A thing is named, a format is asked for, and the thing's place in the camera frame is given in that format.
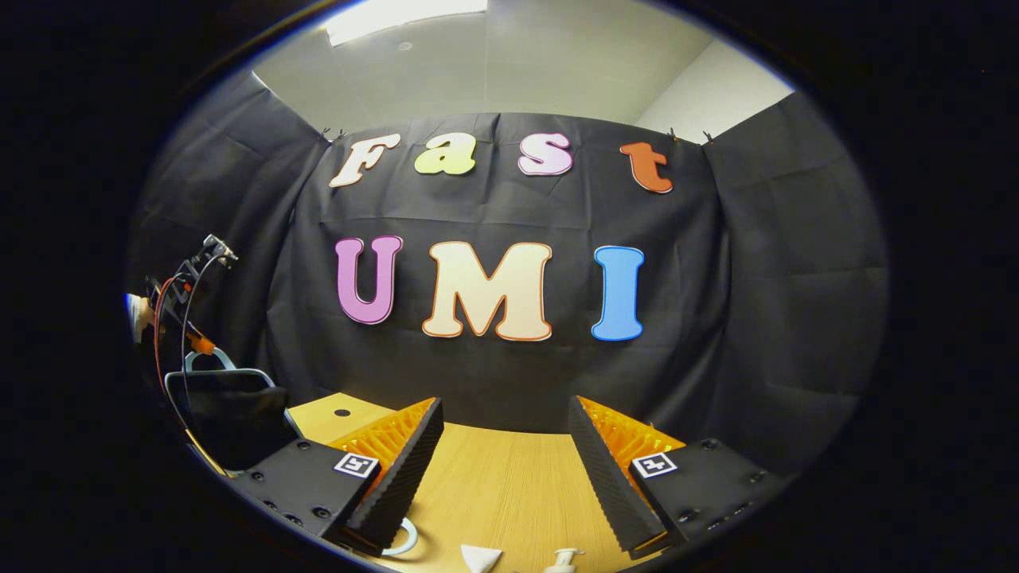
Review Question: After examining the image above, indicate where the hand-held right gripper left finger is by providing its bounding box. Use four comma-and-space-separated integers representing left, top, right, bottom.
231, 396, 445, 556

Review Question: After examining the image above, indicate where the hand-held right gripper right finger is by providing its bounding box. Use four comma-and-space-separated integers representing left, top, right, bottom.
568, 396, 789, 560

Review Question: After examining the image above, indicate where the light blue suitcase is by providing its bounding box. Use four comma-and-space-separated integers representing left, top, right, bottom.
165, 348, 420, 558

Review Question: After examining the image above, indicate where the white skin care tube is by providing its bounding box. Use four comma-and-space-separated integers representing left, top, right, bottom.
460, 544, 504, 573

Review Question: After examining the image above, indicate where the ceiling light panel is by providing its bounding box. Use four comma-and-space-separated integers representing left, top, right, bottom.
322, 0, 489, 47

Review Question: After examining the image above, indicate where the red cable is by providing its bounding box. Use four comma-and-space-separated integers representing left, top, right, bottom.
153, 275, 192, 391

